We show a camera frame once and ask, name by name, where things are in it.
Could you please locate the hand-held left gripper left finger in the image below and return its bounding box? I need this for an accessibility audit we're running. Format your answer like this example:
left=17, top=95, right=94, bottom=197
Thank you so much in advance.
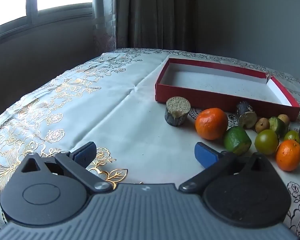
left=20, top=141, right=113, bottom=194

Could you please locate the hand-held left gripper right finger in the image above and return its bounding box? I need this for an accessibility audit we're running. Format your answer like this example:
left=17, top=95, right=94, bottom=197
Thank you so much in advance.
left=178, top=142, right=277, bottom=194

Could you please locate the small green mandarin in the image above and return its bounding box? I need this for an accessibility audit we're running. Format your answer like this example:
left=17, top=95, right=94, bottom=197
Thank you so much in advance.
left=283, top=130, right=300, bottom=145

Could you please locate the small orange mandarin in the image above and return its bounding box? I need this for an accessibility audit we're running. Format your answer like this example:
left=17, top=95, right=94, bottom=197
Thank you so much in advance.
left=276, top=140, right=300, bottom=172

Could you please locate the large orange mandarin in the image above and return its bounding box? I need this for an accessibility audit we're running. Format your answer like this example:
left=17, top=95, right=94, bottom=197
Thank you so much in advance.
left=195, top=108, right=229, bottom=141

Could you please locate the green cucumber chunk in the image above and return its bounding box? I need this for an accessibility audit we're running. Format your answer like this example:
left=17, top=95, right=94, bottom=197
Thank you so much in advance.
left=223, top=126, right=252, bottom=156
left=268, top=116, right=289, bottom=138

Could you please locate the large green mandarin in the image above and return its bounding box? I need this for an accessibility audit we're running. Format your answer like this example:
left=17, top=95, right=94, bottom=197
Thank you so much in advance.
left=255, top=129, right=279, bottom=155

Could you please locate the pale-topped sugarcane piece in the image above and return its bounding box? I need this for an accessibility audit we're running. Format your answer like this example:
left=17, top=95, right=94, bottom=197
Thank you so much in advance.
left=165, top=96, right=192, bottom=126

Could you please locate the red cardboard box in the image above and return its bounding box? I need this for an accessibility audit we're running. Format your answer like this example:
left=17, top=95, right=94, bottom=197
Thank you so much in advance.
left=155, top=57, right=300, bottom=122

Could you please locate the brown longan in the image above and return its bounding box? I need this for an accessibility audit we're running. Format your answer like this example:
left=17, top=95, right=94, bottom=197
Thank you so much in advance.
left=255, top=118, right=270, bottom=134
left=277, top=114, right=290, bottom=126

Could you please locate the floral gold-print tablecloth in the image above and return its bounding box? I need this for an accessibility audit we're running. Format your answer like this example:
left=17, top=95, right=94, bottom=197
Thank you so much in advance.
left=0, top=47, right=300, bottom=240

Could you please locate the purple sugarcane piece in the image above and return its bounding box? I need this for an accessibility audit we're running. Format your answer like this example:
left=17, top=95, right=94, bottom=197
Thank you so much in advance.
left=236, top=101, right=258, bottom=130

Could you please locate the dark patterned curtain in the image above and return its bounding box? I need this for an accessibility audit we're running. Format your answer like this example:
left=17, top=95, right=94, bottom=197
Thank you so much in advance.
left=92, top=0, right=198, bottom=54

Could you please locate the window with grey frame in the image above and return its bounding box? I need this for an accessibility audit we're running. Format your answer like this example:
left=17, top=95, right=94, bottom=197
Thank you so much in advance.
left=0, top=0, right=95, bottom=49

